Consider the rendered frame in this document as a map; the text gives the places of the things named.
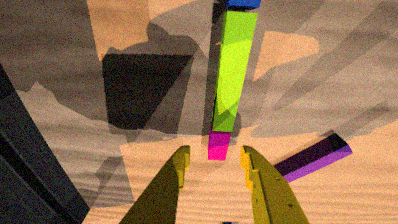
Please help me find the magenta rectangular block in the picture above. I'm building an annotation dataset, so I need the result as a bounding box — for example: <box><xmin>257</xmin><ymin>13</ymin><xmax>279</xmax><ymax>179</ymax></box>
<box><xmin>208</xmin><ymin>122</ymin><xmax>231</xmax><ymax>160</ymax></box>

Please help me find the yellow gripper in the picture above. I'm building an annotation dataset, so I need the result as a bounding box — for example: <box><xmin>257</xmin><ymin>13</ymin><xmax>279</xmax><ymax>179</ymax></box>
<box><xmin>118</xmin><ymin>145</ymin><xmax>310</xmax><ymax>224</ymax></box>

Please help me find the purple rod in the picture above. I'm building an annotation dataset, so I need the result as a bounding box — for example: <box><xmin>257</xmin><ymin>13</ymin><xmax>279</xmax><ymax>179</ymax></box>
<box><xmin>273</xmin><ymin>133</ymin><xmax>353</xmax><ymax>183</ymax></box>

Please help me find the lime green rod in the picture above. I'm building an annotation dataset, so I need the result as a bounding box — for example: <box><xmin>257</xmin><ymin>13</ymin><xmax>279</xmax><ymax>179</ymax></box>
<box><xmin>211</xmin><ymin>11</ymin><xmax>258</xmax><ymax>132</ymax></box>

